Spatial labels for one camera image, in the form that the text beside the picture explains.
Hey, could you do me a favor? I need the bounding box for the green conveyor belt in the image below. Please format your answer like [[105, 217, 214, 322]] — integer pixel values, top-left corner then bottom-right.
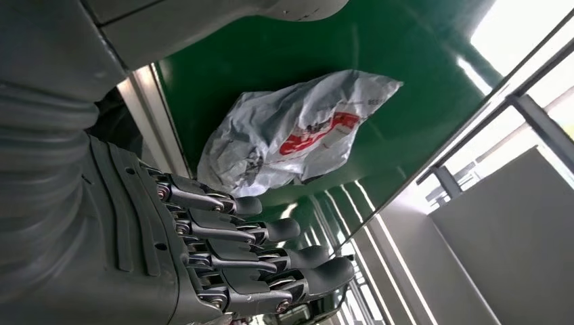
[[154, 0, 512, 252]]

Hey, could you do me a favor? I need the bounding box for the dark window frame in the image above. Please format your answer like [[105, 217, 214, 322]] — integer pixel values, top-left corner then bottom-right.
[[414, 9, 574, 207]]

